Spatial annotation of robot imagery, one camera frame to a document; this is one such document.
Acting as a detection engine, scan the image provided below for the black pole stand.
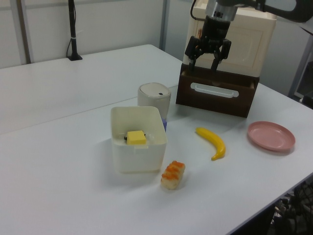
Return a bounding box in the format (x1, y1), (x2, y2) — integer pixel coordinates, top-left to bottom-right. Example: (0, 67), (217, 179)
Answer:
(67, 0), (83, 61)

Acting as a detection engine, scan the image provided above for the yellow toy banana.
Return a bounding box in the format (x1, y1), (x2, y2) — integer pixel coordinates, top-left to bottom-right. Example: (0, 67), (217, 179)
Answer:
(195, 127), (226, 162)

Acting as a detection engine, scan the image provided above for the small beige trash can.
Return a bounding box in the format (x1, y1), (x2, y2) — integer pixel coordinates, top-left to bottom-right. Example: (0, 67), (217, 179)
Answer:
(137, 82), (172, 118)

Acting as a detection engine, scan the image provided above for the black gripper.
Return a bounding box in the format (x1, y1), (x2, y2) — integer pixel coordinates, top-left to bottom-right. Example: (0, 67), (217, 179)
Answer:
(184, 15), (232, 72)

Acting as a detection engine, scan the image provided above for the brown wooden drawer white handle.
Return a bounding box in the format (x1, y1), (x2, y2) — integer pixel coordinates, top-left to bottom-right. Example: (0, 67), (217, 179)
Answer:
(175, 64), (259, 118)

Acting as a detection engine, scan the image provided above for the yellow egg sushi toy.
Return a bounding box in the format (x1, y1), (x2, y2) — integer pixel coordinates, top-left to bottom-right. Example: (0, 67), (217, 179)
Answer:
(123, 130), (148, 146)

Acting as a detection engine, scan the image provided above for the orange roe sushi toy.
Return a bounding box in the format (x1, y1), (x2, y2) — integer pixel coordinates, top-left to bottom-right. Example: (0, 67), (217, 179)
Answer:
(160, 160), (186, 190)

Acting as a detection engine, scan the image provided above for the pink plastic plate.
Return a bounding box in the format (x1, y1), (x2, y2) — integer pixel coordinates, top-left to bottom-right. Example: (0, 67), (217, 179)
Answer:
(246, 120), (296, 152)

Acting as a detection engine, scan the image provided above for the black mesh chair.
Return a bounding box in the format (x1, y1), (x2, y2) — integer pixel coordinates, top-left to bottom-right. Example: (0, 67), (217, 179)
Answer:
(268, 176), (313, 235)

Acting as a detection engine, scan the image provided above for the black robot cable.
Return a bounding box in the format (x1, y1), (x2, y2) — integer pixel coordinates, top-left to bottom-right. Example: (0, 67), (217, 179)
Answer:
(190, 0), (207, 22)

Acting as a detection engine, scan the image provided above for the white plastic box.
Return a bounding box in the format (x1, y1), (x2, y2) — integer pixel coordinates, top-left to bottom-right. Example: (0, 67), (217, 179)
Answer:
(110, 105), (168, 174)

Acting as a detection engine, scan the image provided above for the cream plastic storage box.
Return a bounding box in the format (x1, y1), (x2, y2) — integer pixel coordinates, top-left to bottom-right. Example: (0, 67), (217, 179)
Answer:
(182, 0), (277, 79)

